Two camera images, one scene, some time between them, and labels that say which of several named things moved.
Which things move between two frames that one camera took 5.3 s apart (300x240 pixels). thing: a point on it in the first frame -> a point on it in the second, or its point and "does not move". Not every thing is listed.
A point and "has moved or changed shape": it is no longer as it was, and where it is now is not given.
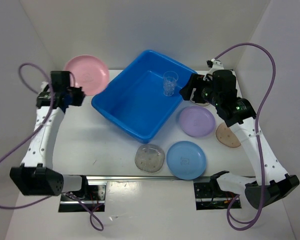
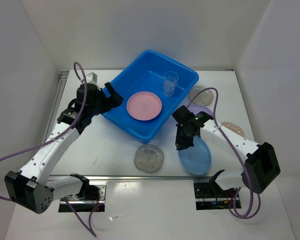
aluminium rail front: [159, 177] does not move
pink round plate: [90, 73] -> [144, 106]
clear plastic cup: [169, 80] does not move
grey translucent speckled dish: [149, 157] does not move
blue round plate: [186, 160] has moved or changed shape
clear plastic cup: [169, 88] does not move
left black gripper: [80, 96] -> [112, 101]
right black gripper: [194, 79] -> [181, 144]
